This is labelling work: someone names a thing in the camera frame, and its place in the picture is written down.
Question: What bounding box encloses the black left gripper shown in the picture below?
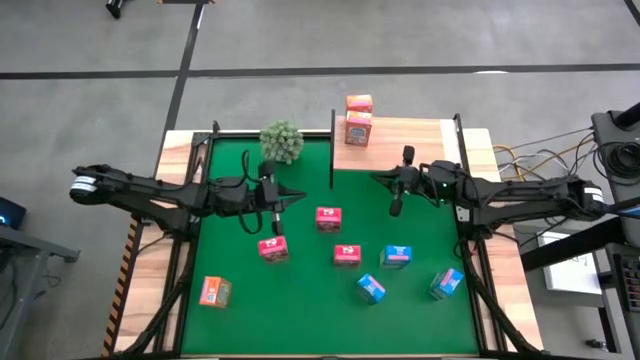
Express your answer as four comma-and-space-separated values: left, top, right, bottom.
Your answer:
252, 160, 307, 237

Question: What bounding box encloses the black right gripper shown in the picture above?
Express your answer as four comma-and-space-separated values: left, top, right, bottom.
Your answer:
370, 145, 431, 217

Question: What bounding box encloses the red Froot Loops cereal box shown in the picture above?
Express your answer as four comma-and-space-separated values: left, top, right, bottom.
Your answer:
333, 243, 363, 268
257, 235, 290, 264
315, 206, 344, 235

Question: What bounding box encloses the orange Mini-Wheats cereal box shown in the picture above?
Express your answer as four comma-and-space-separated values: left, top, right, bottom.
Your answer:
343, 110, 374, 148
345, 93, 375, 114
198, 275, 233, 309

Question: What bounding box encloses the blue Rice Krispies cereal box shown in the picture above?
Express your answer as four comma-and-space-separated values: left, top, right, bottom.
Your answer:
428, 267, 466, 301
356, 272, 387, 306
379, 244, 414, 270

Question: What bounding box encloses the green potted plant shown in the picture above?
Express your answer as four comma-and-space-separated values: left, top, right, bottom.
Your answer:
258, 119, 305, 165

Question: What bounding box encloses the green table mat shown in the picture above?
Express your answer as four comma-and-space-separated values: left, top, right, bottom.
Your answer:
180, 137, 480, 356

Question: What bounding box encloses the yellow black hazard tape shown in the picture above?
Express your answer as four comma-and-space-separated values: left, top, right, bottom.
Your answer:
102, 217, 141, 357

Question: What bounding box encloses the white box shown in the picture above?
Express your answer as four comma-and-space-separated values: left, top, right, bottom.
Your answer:
537, 230, 604, 295

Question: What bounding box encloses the black keyboard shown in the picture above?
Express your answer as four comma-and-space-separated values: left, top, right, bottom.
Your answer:
613, 252, 640, 314

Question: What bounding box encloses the grey metal desk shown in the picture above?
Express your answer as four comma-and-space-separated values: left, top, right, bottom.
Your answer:
0, 224, 81, 359

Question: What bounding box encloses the black device blue light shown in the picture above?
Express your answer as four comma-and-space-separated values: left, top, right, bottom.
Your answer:
0, 196, 28, 230

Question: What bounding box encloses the black shelf post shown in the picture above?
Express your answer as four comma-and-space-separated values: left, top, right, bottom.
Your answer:
329, 108, 336, 190
452, 112, 470, 171

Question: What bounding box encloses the black metal table frame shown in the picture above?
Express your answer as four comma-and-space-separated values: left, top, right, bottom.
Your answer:
130, 118, 544, 359

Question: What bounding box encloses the coiled black cable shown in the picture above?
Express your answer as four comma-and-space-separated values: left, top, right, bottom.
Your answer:
597, 141, 640, 177

